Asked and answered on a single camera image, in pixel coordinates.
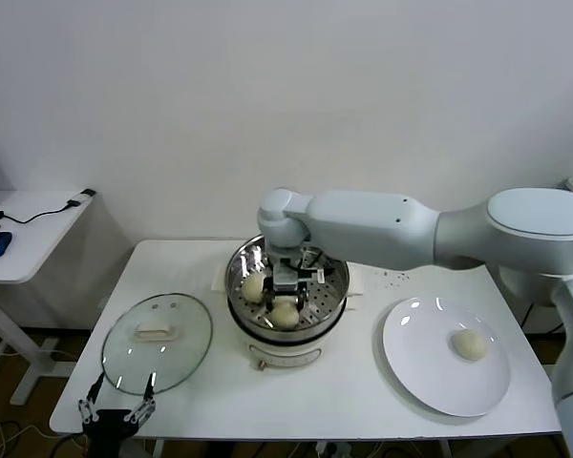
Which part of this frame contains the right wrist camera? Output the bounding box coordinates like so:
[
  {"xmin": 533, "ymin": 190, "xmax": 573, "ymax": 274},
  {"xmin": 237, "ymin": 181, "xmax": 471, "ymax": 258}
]
[{"xmin": 299, "ymin": 246, "xmax": 329, "ymax": 286}]

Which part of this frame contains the stainless steel steamer basket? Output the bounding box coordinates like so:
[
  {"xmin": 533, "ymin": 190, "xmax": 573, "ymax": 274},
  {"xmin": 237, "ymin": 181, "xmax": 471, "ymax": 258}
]
[{"xmin": 226, "ymin": 233, "xmax": 352, "ymax": 343}]

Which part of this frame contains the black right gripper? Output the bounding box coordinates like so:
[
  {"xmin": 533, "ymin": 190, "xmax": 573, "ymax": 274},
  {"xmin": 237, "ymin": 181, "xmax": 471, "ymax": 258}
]
[{"xmin": 265, "ymin": 257, "xmax": 311, "ymax": 314}]

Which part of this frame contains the glass pot lid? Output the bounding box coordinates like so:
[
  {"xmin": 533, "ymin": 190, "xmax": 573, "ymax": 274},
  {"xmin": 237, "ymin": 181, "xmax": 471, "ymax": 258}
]
[{"xmin": 100, "ymin": 292, "xmax": 215, "ymax": 396}]

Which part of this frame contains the white round plate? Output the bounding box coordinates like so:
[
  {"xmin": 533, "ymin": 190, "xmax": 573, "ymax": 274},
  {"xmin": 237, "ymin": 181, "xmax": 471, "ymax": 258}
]
[{"xmin": 381, "ymin": 297, "xmax": 512, "ymax": 419}]

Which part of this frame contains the white steamed baozi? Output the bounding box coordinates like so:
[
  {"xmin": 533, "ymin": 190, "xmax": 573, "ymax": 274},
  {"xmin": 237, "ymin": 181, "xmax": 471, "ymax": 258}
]
[
  {"xmin": 450, "ymin": 328, "xmax": 488, "ymax": 364},
  {"xmin": 269, "ymin": 296, "xmax": 301, "ymax": 331},
  {"xmin": 241, "ymin": 275, "xmax": 269, "ymax": 304}
]

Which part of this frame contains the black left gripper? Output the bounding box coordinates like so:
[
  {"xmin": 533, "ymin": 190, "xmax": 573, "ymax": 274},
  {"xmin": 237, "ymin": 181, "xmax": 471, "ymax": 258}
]
[{"xmin": 77, "ymin": 371, "xmax": 157, "ymax": 458}]

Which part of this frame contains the black adapter cable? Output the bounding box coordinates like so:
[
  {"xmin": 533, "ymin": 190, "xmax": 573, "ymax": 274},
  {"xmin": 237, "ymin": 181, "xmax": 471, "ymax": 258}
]
[{"xmin": 0, "ymin": 188, "xmax": 98, "ymax": 224}]

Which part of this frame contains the white power strip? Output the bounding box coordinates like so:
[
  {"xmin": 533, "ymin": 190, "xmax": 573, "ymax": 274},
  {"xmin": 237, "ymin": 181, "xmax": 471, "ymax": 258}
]
[{"xmin": 314, "ymin": 441, "xmax": 354, "ymax": 458}]

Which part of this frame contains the white side desk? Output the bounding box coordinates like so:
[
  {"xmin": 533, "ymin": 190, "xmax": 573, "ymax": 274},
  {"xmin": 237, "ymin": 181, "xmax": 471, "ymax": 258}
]
[{"xmin": 0, "ymin": 189, "xmax": 99, "ymax": 406}]

